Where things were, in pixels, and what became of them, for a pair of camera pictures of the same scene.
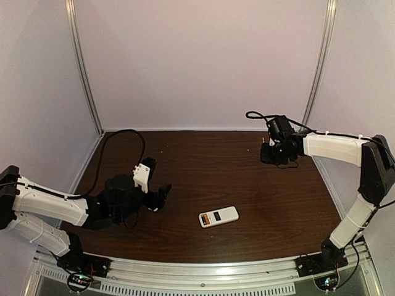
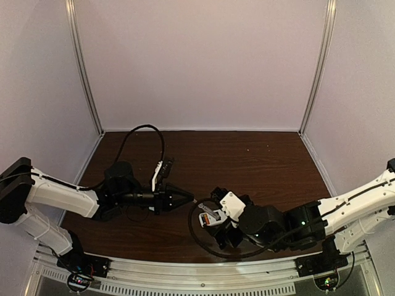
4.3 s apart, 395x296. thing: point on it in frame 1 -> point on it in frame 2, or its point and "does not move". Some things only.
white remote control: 216,217 does not move
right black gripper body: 268,156 -> 224,231
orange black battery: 205,219 does not move
